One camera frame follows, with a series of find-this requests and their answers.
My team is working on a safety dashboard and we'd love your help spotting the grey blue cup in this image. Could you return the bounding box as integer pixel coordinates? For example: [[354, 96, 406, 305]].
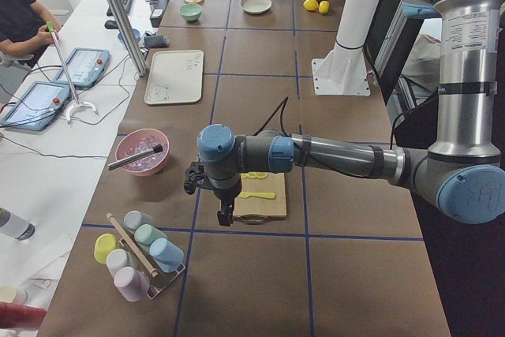
[[123, 210, 155, 231]]

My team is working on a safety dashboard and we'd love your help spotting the yellow lemon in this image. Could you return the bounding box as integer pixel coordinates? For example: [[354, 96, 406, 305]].
[[318, 0, 331, 14], [303, 0, 319, 12]]

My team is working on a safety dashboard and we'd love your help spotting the paper cup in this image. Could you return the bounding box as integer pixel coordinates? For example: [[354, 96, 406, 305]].
[[0, 284, 29, 305]]

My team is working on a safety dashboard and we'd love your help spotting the black box white label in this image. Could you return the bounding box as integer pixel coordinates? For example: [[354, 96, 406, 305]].
[[150, 0, 170, 28]]

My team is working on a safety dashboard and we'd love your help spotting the pink bowl with ice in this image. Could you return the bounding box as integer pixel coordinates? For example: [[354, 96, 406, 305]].
[[115, 129, 170, 177]]

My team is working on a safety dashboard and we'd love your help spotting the pink cup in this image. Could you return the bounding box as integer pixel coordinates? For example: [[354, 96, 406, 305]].
[[114, 267, 149, 302]]

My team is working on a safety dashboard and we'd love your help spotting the blue bowl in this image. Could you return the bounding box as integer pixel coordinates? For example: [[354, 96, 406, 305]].
[[118, 28, 141, 47]]

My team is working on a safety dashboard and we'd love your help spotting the yellow lemon right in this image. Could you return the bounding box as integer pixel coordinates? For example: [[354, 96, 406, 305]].
[[318, 0, 331, 14]]

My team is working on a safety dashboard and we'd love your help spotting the cream round plate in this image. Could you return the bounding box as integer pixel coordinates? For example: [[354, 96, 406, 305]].
[[240, 0, 272, 15]]

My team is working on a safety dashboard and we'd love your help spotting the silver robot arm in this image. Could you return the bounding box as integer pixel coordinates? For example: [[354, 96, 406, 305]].
[[184, 0, 504, 226]]

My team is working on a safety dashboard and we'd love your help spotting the yellow cup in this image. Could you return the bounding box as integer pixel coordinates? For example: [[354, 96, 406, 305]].
[[93, 234, 118, 264]]

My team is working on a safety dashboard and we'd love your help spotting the seated person black shirt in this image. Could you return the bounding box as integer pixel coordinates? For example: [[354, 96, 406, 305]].
[[1, 0, 61, 61]]

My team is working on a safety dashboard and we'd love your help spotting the red cylinder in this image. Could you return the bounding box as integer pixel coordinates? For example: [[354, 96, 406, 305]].
[[1, 301, 47, 331]]

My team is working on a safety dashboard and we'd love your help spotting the cream bear tray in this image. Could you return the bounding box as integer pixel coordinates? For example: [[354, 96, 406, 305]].
[[144, 50, 204, 106]]

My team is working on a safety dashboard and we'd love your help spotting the black computer mouse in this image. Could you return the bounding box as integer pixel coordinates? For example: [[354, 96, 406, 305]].
[[104, 20, 118, 29]]

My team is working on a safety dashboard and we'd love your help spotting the yellow lemon left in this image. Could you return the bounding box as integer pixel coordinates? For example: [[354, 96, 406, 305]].
[[303, 0, 319, 12]]

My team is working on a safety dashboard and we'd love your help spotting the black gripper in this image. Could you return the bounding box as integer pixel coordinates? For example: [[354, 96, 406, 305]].
[[215, 186, 240, 226]]

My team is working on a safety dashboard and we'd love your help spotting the white reacher grabber tool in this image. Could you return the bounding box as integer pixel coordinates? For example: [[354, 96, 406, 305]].
[[46, 21, 98, 122]]

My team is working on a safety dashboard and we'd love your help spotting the water bottle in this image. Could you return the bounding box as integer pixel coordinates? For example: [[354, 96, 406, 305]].
[[0, 208, 36, 241]]

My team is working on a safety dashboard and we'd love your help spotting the near blue teach pendant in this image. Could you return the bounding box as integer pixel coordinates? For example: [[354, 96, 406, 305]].
[[1, 81, 70, 131]]

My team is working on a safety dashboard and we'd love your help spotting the green bowl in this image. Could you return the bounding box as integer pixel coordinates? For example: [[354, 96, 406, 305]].
[[179, 3, 203, 22]]

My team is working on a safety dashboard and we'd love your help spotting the wooden rack dowel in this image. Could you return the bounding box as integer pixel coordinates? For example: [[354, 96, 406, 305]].
[[106, 213, 159, 279]]

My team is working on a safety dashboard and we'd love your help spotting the white camera post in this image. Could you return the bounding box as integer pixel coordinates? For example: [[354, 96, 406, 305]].
[[312, 0, 382, 96]]

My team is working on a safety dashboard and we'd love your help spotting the clear cup rack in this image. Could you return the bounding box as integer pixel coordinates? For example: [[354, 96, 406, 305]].
[[119, 238, 185, 299]]

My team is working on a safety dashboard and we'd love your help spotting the green cup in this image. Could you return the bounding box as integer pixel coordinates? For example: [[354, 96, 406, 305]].
[[134, 223, 167, 246]]

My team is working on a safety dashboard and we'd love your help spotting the far blue teach pendant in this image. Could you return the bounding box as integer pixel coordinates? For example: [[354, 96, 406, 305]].
[[65, 47, 110, 88]]

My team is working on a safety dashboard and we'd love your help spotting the yellow plastic knife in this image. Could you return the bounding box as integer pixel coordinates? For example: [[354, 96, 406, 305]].
[[238, 192, 276, 200]]

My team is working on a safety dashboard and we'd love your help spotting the blue teach pendant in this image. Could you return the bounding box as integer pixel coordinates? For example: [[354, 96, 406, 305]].
[[65, 47, 110, 88], [1, 81, 70, 131]]

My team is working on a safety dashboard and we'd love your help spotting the aluminium frame post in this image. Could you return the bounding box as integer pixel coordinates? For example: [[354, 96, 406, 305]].
[[107, 0, 148, 77]]

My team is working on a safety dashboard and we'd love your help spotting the white cup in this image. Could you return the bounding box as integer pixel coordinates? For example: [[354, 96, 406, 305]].
[[106, 249, 137, 278]]

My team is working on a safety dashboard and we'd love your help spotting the wooden cutting board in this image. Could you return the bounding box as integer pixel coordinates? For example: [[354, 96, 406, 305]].
[[234, 173, 287, 223]]

